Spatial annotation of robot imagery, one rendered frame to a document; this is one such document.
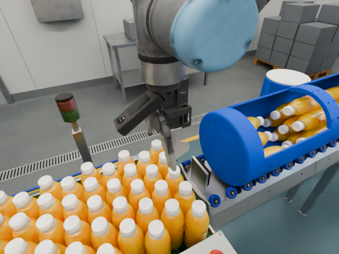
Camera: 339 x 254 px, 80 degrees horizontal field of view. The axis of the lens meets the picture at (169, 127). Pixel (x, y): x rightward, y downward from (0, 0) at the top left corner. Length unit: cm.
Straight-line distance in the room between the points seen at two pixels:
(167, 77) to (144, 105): 8
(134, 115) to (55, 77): 357
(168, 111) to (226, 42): 22
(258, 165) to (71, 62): 352
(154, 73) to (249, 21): 18
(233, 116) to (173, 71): 36
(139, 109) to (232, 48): 23
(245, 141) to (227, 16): 47
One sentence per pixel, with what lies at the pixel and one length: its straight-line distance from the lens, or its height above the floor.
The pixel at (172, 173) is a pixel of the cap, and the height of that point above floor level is 111.
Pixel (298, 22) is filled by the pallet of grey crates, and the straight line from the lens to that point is 440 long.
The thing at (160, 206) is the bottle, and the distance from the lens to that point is 66.
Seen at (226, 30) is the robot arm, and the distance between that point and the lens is 24.
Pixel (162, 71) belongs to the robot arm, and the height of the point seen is 147.
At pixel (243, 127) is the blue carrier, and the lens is 67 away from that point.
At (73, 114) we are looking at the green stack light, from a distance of 85.
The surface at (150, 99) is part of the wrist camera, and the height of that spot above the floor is 141.
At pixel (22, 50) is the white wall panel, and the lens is 386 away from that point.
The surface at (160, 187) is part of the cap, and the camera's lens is 62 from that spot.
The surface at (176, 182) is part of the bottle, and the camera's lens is 67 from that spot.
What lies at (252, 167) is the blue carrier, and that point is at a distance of 69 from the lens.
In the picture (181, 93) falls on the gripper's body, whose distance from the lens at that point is 44.
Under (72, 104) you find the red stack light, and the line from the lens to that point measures 83.
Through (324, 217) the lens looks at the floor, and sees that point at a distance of 220.
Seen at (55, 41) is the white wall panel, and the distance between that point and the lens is 378.
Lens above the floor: 160
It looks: 37 degrees down
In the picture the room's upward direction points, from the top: 1 degrees counter-clockwise
